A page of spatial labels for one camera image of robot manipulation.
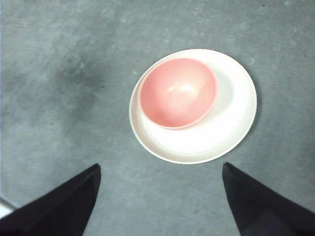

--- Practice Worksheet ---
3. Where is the white round plate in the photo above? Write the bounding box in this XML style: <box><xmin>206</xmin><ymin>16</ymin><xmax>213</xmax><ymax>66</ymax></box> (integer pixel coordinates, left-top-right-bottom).
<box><xmin>128</xmin><ymin>48</ymin><xmax>258</xmax><ymax>165</ymax></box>

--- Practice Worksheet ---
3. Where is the red ribbed bowl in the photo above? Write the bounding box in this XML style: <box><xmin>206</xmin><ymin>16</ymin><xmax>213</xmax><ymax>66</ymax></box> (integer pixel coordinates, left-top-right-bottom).
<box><xmin>139</xmin><ymin>58</ymin><xmax>219</xmax><ymax>130</ymax></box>

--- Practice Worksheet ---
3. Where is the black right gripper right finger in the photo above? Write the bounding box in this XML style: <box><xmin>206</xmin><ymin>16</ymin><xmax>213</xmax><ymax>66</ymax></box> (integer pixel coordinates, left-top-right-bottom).
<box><xmin>222</xmin><ymin>161</ymin><xmax>315</xmax><ymax>236</ymax></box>

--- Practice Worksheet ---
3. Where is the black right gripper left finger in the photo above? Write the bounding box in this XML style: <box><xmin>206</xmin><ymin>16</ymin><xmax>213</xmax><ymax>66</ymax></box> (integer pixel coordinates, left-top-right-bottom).
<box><xmin>0</xmin><ymin>163</ymin><xmax>101</xmax><ymax>236</ymax></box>

